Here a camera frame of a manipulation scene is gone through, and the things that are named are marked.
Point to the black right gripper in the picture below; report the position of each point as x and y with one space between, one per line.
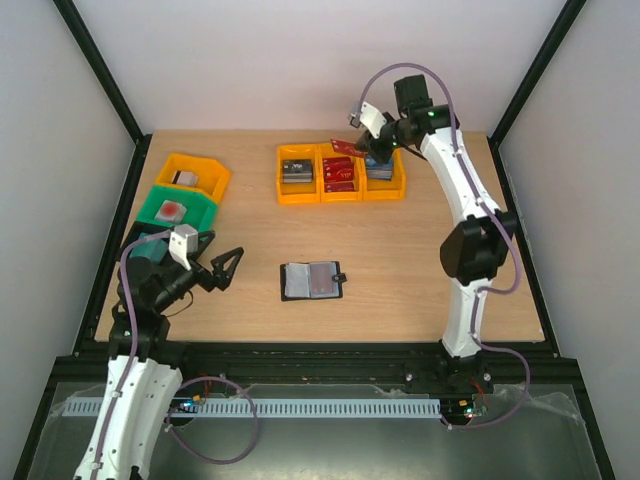
376 142

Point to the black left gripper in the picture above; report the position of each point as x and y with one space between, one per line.
219 277

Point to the red VIP card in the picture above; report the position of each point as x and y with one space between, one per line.
346 148

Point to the black card holder wallet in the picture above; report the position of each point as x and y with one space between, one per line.
311 281

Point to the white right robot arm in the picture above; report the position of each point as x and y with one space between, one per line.
481 238

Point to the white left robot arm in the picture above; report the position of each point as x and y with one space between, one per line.
143 368

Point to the blue card stack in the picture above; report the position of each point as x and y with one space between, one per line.
378 172

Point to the yellow bin with red cards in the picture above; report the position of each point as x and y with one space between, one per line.
326 151

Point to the yellow bin with blue cards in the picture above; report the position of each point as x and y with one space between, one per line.
384 181

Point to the teal card stack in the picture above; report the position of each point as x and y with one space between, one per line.
154 251

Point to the red round card stack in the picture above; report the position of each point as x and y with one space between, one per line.
171 212

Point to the yellow bin with black cards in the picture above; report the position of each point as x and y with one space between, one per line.
295 194

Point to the black card stack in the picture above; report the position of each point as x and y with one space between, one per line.
297 171

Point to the silver card stack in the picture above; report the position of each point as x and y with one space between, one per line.
185 178

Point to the green bin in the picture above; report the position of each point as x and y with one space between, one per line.
200 213

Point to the yellow bin left side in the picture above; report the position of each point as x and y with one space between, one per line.
214 177

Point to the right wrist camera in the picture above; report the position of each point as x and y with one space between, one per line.
367 116

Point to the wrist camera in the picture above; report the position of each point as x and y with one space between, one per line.
367 116
183 241

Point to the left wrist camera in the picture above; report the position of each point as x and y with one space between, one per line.
183 241

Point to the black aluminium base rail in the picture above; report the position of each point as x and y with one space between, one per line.
413 367

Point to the white slotted cable duct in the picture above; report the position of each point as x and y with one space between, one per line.
402 408

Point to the black right rear frame post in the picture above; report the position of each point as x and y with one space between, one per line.
549 47

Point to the black frame post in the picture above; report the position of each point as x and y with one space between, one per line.
549 47
84 40

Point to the black left rear frame post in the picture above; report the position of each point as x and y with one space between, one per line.
84 40

